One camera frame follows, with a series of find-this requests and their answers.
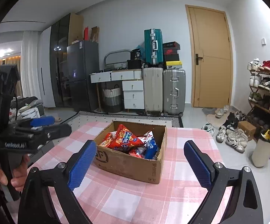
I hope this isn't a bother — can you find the small cardboard box on floor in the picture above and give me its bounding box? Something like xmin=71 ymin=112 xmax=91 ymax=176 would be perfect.
xmin=238 ymin=121 xmax=256 ymax=141

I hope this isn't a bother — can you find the noodle snack bag red white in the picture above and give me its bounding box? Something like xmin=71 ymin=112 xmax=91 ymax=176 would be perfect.
xmin=100 ymin=133 xmax=114 ymax=148

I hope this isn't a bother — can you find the brown SF cardboard box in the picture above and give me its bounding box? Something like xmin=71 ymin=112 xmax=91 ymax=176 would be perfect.
xmin=94 ymin=121 xmax=167 ymax=184

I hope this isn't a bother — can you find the dark red snack packet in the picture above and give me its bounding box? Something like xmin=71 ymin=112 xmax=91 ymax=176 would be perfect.
xmin=128 ymin=148 xmax=144 ymax=158

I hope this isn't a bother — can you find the pink plaid tablecloth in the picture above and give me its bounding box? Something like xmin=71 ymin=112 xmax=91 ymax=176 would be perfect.
xmin=16 ymin=121 xmax=233 ymax=224

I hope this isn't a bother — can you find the white curtain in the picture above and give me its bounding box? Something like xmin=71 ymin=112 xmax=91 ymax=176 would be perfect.
xmin=20 ymin=31 xmax=41 ymax=99

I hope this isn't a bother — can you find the beige suitcase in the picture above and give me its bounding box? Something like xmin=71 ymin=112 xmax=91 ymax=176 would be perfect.
xmin=143 ymin=67 xmax=163 ymax=113

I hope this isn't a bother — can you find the wooden door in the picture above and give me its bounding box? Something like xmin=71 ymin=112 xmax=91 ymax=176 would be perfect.
xmin=185 ymin=5 xmax=233 ymax=108

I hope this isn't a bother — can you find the white cylindrical bin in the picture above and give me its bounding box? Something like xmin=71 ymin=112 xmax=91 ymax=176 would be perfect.
xmin=251 ymin=135 xmax=270 ymax=168

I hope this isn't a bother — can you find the red orange chips bag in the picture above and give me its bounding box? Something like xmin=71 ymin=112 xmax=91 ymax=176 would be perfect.
xmin=108 ymin=124 xmax=144 ymax=152

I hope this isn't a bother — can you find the oval framed mirror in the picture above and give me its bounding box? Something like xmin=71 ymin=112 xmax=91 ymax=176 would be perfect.
xmin=104 ymin=50 xmax=131 ymax=71

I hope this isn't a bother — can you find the teal suitcase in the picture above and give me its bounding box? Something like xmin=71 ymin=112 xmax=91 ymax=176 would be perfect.
xmin=145 ymin=29 xmax=164 ymax=68

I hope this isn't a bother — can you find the stack of shoe boxes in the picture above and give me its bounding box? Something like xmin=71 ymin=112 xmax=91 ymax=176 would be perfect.
xmin=163 ymin=41 xmax=182 ymax=69

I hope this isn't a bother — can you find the white grey sneakers pair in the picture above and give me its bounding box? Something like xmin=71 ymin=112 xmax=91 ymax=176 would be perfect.
xmin=226 ymin=128 xmax=248 ymax=154

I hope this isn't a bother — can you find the blue snack packet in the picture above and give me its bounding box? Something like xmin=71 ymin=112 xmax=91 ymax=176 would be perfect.
xmin=145 ymin=137 xmax=158 ymax=159

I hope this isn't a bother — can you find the woven laundry basket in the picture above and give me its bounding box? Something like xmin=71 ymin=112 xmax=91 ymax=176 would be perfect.
xmin=102 ymin=84 xmax=123 ymax=113

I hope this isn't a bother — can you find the wooden shoe rack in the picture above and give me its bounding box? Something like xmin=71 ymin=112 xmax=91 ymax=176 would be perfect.
xmin=247 ymin=58 xmax=270 ymax=141

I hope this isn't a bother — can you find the black glass cabinet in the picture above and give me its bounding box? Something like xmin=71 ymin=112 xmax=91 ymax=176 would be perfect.
xmin=50 ymin=13 xmax=83 ymax=107

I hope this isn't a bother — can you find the white drawer desk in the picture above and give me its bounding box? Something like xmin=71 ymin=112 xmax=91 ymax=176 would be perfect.
xmin=90 ymin=69 xmax=145 ymax=110

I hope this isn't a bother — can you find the dark grey refrigerator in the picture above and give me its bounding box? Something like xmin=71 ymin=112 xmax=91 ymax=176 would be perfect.
xmin=67 ymin=40 xmax=100 ymax=112

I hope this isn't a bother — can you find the silver grey suitcase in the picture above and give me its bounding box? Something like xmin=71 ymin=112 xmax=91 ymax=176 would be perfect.
xmin=163 ymin=69 xmax=186 ymax=117

